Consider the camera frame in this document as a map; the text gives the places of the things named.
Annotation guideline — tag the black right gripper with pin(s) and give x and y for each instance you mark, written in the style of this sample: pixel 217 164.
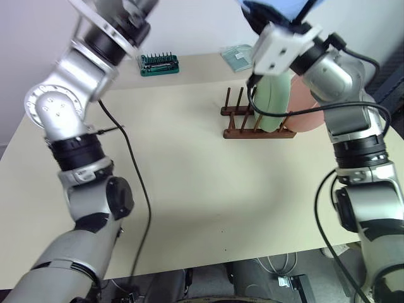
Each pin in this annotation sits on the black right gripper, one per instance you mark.
pixel 255 22

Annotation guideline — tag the blue plate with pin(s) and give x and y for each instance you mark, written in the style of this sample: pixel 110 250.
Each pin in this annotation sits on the blue plate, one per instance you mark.
pixel 274 8

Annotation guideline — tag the red plate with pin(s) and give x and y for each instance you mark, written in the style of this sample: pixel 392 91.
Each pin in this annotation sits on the red plate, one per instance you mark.
pixel 300 98

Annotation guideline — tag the green plate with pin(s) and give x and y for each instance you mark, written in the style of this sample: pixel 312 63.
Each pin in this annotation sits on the green plate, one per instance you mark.
pixel 273 94

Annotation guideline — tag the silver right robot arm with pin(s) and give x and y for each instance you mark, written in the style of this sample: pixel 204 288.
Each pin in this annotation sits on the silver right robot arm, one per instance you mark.
pixel 334 75

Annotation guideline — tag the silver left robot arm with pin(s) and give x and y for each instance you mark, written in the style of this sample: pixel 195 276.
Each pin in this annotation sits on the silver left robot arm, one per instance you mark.
pixel 60 110

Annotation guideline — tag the wooden dish rack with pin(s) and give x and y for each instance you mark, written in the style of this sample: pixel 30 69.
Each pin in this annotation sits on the wooden dish rack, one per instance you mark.
pixel 259 134

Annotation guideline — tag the clear plastic box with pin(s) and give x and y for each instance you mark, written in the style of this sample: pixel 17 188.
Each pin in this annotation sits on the clear plastic box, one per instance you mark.
pixel 236 58

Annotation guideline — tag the green screwdriver bit set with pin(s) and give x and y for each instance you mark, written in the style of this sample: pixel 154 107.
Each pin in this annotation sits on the green screwdriver bit set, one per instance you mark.
pixel 158 71

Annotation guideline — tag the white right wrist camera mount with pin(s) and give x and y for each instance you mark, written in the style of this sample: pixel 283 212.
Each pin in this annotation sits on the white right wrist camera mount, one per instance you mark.
pixel 277 47

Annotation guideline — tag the grey cylindrical post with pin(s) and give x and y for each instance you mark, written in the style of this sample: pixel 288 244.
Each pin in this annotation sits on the grey cylindrical post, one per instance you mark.
pixel 246 277

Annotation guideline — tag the black metal bracket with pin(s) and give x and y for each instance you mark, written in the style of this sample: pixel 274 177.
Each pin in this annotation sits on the black metal bracket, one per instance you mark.
pixel 295 284

